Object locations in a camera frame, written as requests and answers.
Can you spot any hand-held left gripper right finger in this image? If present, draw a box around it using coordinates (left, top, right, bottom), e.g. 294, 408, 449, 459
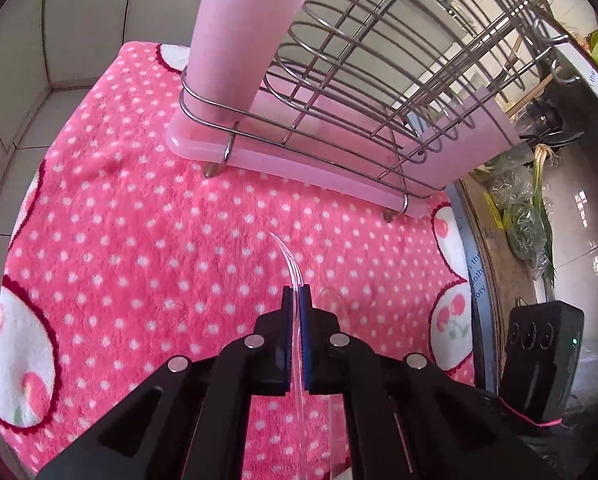
300, 284, 562, 480

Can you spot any tall pink utensil holder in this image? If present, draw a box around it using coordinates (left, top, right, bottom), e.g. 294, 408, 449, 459
185, 0, 327, 123

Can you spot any pink cord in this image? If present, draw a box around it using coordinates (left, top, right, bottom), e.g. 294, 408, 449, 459
496, 395, 565, 428

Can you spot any clear plastic bag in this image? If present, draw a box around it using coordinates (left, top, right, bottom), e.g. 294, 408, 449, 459
572, 340, 598, 416

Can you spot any pink plastic drip tray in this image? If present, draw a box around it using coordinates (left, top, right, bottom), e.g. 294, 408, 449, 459
165, 92, 447, 221

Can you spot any green onion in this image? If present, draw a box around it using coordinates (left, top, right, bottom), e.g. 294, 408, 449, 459
532, 144, 560, 281

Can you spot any pink polka dot blanket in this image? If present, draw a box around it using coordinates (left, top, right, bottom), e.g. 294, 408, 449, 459
0, 40, 480, 480

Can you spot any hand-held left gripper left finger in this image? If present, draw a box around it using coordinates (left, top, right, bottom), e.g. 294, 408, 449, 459
36, 285, 296, 480

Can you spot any bag of green vegetables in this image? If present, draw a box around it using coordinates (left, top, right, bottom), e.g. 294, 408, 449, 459
472, 152, 555, 281

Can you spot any short pink utensil holder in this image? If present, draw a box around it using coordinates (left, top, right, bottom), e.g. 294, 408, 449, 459
419, 85, 520, 186

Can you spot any wooden handle tool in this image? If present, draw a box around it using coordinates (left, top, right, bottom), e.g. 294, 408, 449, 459
502, 77, 555, 116

